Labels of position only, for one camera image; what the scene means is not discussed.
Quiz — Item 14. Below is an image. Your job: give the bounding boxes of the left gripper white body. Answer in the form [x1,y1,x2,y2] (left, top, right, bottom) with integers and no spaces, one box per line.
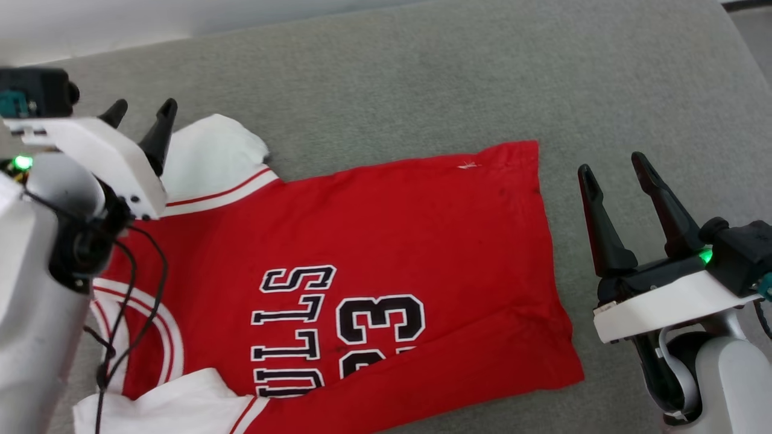
[3,116,168,221]

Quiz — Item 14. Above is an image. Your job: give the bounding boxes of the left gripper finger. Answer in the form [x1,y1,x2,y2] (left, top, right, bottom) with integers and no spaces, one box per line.
[138,98,179,177]
[99,99,129,129]

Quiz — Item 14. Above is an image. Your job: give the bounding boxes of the right camera cable teal plug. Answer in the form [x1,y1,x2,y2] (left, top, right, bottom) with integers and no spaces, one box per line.
[753,272,772,339]

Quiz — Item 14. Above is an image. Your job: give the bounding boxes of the left camera cable teal plug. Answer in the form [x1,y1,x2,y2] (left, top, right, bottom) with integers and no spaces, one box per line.
[0,90,30,119]

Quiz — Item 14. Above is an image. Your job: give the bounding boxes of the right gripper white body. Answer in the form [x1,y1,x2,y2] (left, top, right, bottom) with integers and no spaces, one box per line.
[593,248,762,345]

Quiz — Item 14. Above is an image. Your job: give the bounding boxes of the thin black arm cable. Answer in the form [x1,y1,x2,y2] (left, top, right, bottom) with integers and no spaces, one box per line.
[83,238,137,368]
[93,223,170,434]

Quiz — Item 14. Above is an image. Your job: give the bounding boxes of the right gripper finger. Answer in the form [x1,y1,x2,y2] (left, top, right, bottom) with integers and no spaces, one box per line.
[631,151,707,260]
[577,163,639,278]

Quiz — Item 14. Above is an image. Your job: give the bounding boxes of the camera cable teal plug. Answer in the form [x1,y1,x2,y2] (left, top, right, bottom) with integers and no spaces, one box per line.
[753,272,772,339]
[0,90,30,119]

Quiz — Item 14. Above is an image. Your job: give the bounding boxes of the red Bulls jersey white sleeves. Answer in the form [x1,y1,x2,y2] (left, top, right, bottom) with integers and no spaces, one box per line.
[72,113,584,434]

